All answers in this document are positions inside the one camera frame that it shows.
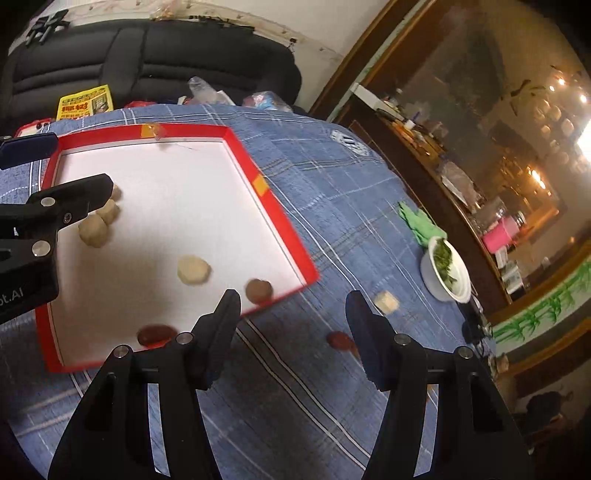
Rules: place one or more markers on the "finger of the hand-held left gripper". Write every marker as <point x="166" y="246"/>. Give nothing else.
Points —
<point x="78" y="196"/>
<point x="27" y="148"/>

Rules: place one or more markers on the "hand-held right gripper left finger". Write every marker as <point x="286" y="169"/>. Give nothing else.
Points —
<point x="221" y="332"/>

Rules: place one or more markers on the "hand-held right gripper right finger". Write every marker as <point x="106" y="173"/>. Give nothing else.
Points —
<point x="369" y="341"/>

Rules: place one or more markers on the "red date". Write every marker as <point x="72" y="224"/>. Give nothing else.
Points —
<point x="340" y="340"/>
<point x="154" y="334"/>

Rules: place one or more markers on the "round white pastry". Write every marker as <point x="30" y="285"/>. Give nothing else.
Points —
<point x="94" y="229"/>
<point x="194" y="270"/>

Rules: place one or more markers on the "brown longan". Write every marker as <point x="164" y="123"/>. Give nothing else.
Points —
<point x="258" y="290"/>

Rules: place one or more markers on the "red box with white inside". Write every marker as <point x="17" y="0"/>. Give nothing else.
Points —
<point x="161" y="207"/>

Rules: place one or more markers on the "red and white flat box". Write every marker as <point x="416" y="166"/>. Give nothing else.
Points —
<point x="34" y="125"/>

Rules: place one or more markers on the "yellow leaflet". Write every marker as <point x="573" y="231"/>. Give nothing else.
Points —
<point x="85" y="104"/>

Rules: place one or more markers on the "white bowl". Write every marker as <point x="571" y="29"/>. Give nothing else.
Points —
<point x="434" y="279"/>

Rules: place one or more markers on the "green leaves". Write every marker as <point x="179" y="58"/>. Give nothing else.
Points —
<point x="444" y="261"/>

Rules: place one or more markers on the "red plastic bag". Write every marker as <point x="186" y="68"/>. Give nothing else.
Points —
<point x="138" y="103"/>

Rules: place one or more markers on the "black clips on sofa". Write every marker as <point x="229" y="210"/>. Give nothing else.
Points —
<point x="46" y="25"/>

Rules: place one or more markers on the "green cloth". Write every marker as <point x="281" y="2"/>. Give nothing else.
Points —
<point x="418" y="226"/>

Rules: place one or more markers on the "blue plaid tablecloth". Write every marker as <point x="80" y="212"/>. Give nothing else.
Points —
<point x="323" y="207"/>

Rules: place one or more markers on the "clear plastic bag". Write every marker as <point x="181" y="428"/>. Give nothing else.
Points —
<point x="205" y="90"/>

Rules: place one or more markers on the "pink thermos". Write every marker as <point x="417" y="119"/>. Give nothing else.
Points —
<point x="501" y="235"/>

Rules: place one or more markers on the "black sofa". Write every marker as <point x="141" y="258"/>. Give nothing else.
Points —
<point x="184" y="55"/>

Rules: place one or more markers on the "glass pitcher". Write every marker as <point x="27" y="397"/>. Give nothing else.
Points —
<point x="491" y="212"/>

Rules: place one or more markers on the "clear bag with snacks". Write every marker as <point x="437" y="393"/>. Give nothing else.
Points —
<point x="171" y="11"/>

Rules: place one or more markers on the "wooden display cabinet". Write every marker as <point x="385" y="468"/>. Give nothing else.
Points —
<point x="351" y="60"/>

